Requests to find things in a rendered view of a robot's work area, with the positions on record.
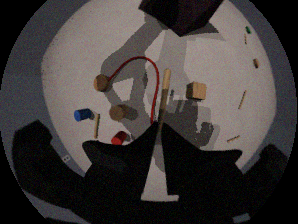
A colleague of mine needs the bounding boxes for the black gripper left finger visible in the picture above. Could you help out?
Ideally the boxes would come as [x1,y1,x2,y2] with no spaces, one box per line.
[82,121,158,194]

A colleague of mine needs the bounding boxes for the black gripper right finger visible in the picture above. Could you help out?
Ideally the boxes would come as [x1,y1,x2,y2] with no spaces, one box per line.
[161,123,242,196]

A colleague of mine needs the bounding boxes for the light brown wooden block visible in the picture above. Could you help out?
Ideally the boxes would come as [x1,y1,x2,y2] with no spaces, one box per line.
[186,81,206,100]

